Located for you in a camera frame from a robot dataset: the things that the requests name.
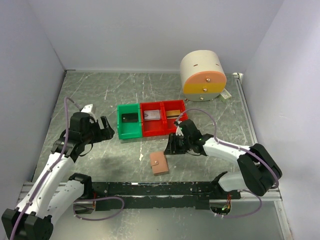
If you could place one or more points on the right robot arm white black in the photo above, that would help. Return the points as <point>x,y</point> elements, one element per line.
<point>258,172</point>

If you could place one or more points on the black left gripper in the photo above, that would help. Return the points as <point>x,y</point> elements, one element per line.
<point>107,133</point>

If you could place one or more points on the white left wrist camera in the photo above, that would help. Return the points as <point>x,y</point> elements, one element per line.
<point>90,109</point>

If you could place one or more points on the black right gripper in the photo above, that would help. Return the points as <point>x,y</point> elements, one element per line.
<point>172,148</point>

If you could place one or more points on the gold card in bin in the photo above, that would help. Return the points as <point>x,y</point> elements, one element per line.
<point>172,114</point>

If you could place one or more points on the green plastic bin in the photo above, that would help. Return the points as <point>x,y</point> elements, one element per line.
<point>129,123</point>

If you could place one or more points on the red plastic bin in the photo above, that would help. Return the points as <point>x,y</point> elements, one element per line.
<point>170,126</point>
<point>152,128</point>

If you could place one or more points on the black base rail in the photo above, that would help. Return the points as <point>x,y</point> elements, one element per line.
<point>149,195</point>

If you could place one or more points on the black card in green bin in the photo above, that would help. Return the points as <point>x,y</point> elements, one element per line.
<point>132,117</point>

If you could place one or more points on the silver purple card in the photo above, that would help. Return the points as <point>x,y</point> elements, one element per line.
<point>151,115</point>

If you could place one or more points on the white round drawer cabinet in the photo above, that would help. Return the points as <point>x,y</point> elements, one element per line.
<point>202,76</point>

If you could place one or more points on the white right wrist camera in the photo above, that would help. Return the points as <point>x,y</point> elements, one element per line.
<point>178,131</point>

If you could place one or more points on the brown leather card holder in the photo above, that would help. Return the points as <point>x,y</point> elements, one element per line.
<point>158,163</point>

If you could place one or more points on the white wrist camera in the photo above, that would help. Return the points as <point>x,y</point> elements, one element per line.
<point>178,131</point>
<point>90,109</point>

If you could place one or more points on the white corner bracket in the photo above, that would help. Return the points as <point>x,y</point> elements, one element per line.
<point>238,75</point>

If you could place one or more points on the small white green box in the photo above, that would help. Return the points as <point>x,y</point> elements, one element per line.
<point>225,95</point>

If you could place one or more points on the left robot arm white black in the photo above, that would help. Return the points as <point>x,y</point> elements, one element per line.
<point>37,213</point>

